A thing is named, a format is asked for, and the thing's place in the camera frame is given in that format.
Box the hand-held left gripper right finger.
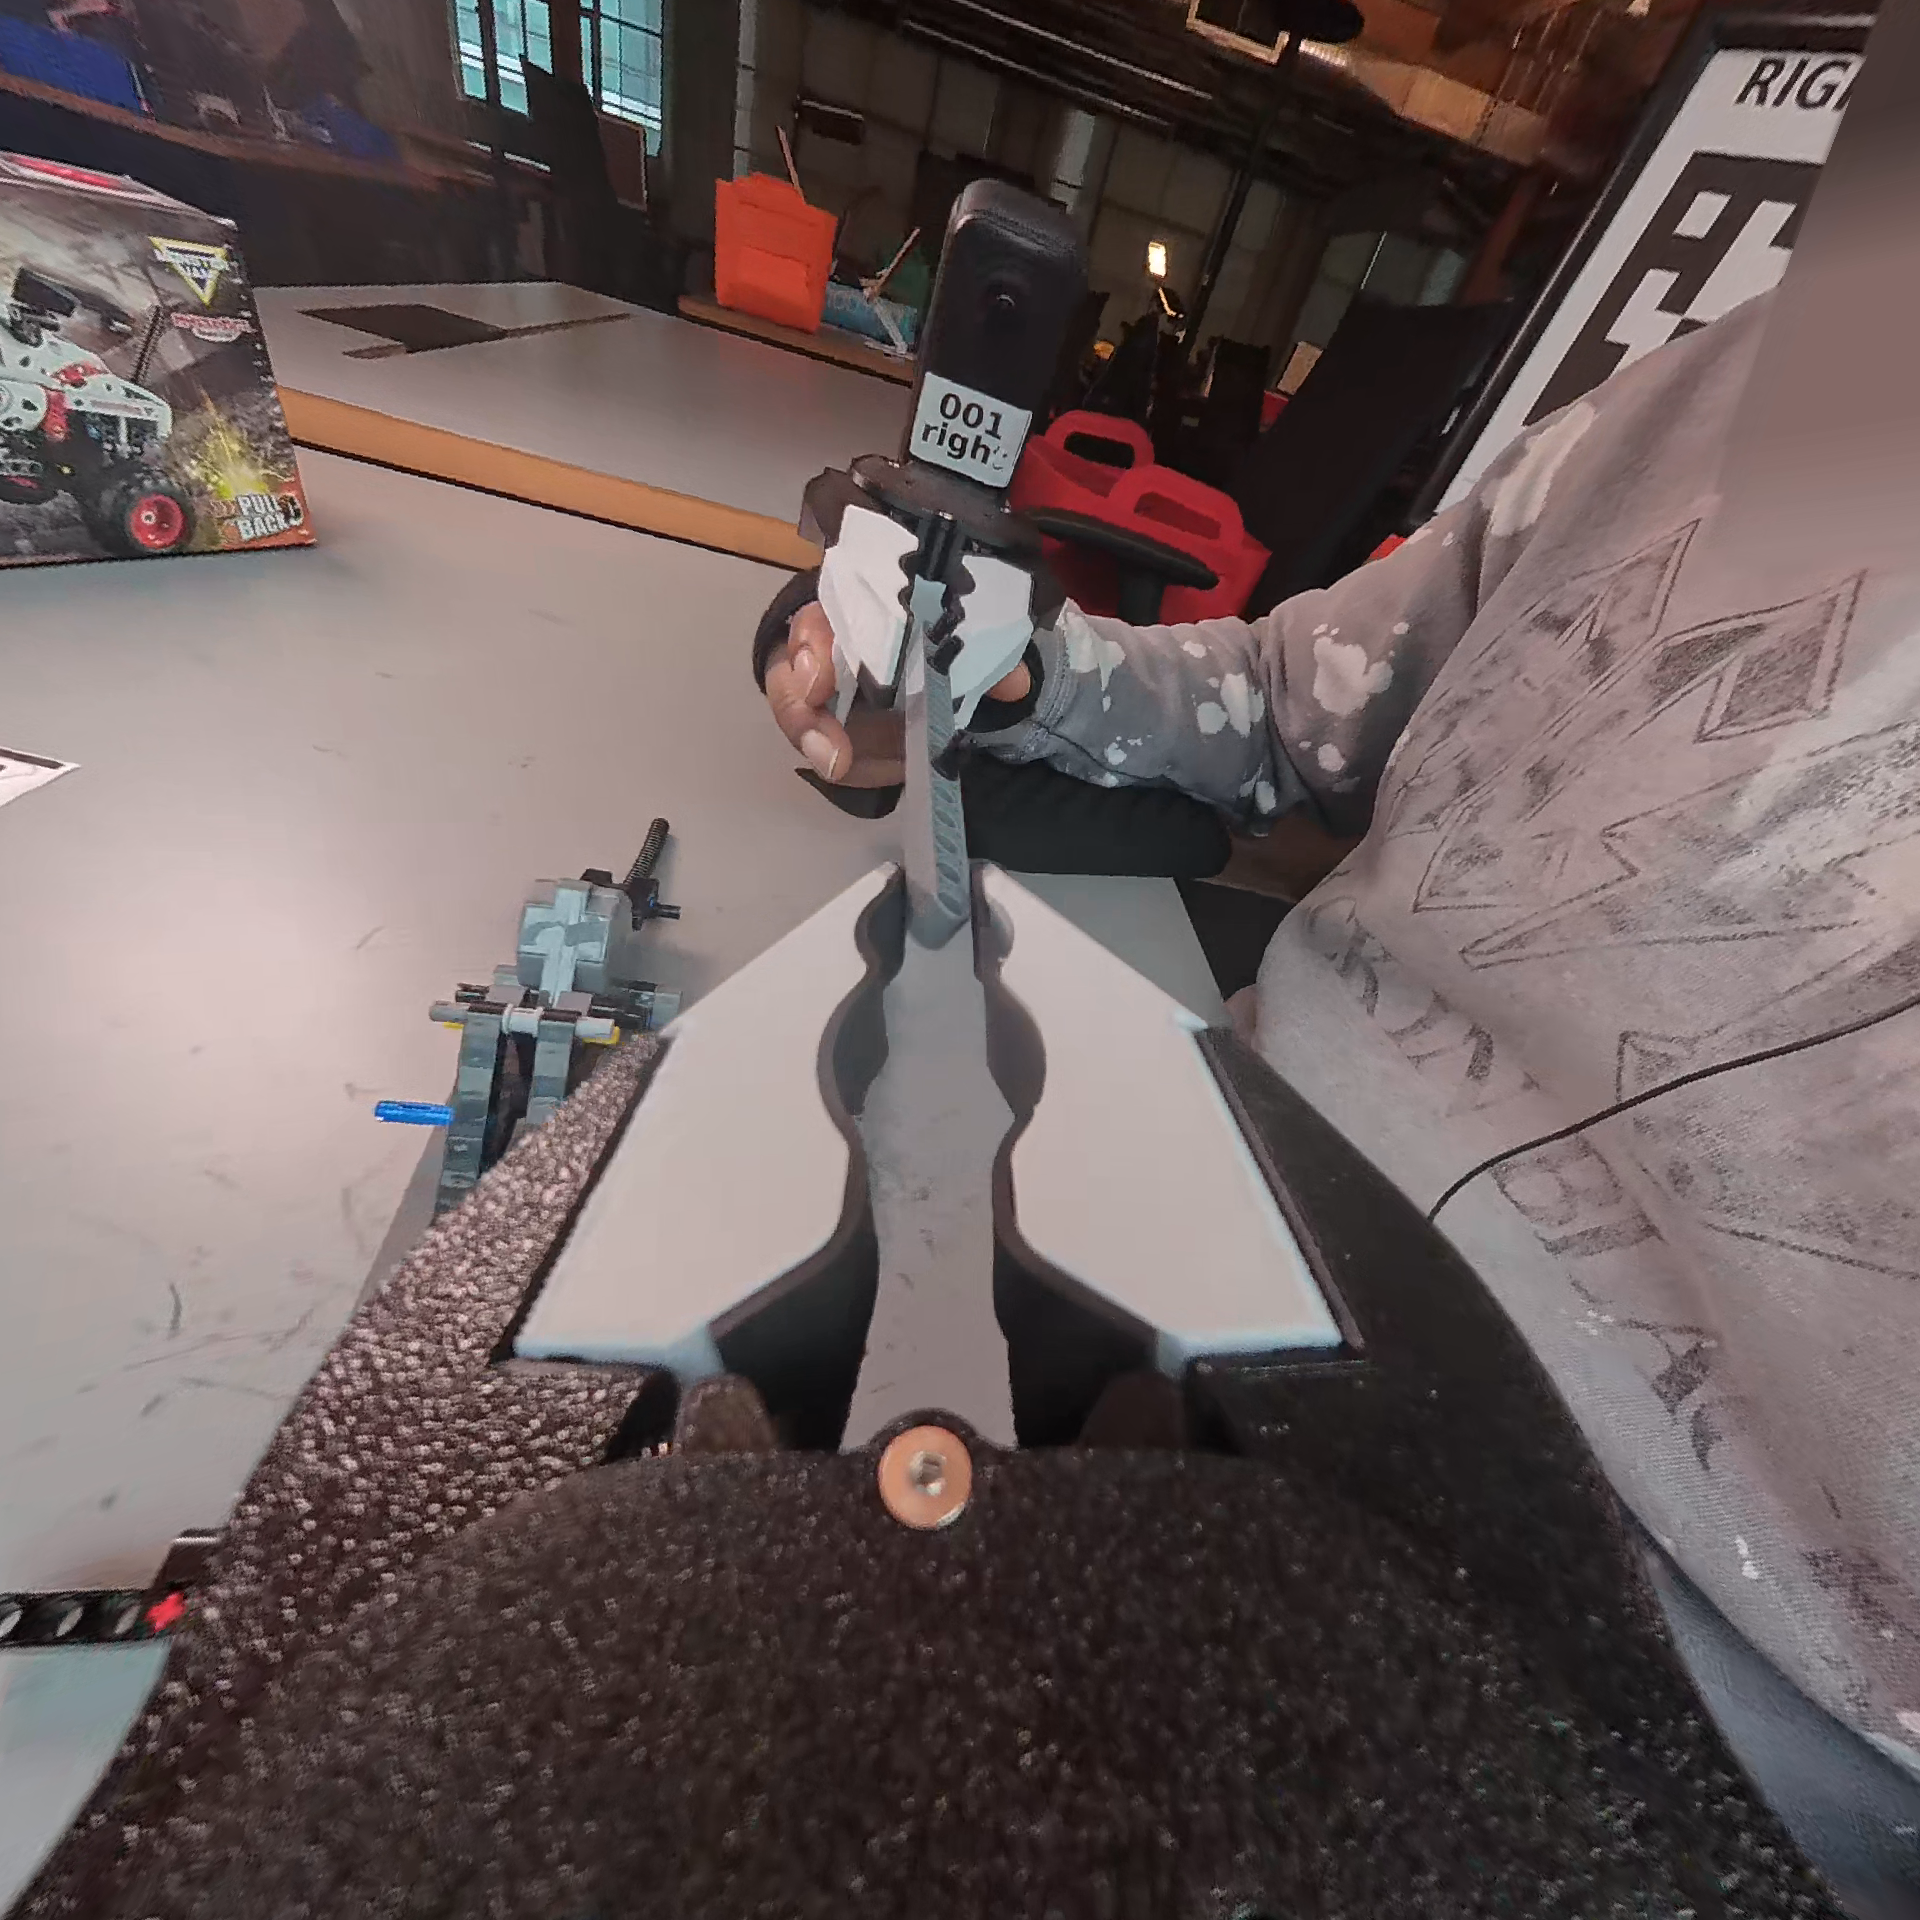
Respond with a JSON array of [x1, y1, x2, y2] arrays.
[[972, 865, 1341, 1369]]

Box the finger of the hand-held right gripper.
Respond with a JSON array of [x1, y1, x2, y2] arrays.
[[943, 559, 1047, 711], [815, 502, 920, 726]]

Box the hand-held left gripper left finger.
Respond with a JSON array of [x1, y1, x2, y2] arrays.
[[515, 865, 911, 1374]]

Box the grey toy beam with pins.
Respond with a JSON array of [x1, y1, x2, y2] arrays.
[[896, 517, 977, 955]]

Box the grey and black toy assembly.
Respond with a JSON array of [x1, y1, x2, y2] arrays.
[[373, 817, 683, 1220]]

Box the person's right forearm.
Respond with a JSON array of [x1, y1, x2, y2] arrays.
[[1026, 546, 1502, 842]]

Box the grey desk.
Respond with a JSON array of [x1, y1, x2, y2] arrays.
[[0, 443, 1247, 1855]]

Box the person's right hand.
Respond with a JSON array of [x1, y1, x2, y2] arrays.
[[767, 600, 860, 787]]

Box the black office chair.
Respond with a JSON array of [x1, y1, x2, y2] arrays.
[[1034, 506, 1219, 625]]

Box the red plastic container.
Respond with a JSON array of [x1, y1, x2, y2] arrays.
[[1034, 412, 1158, 517], [1109, 464, 1272, 625]]

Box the orange crate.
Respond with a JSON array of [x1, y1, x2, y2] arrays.
[[713, 172, 840, 336]]

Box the grey table with wooden edge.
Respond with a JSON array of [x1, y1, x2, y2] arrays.
[[254, 282, 931, 573]]

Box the window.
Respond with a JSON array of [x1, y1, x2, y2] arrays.
[[449, 0, 665, 152]]

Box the dark mat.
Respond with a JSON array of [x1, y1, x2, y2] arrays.
[[299, 304, 631, 361]]

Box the person in grey sweatshirt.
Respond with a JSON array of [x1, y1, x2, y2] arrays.
[[1252, 300, 1920, 1772]]

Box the white printed sign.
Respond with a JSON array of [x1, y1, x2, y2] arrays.
[[1416, 15, 1877, 505]]

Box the toy truck box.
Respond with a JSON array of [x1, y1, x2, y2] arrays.
[[0, 150, 317, 565]]

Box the wooden shelf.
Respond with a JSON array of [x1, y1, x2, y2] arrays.
[[0, 0, 452, 199]]

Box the person's grey trousers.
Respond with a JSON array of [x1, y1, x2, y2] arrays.
[[1642, 1545, 1920, 1920]]

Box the thin black cable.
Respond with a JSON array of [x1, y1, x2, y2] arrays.
[[1428, 990, 1920, 1225]]

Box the black braided cable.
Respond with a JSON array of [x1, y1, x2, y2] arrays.
[[0, 1590, 189, 1644]]

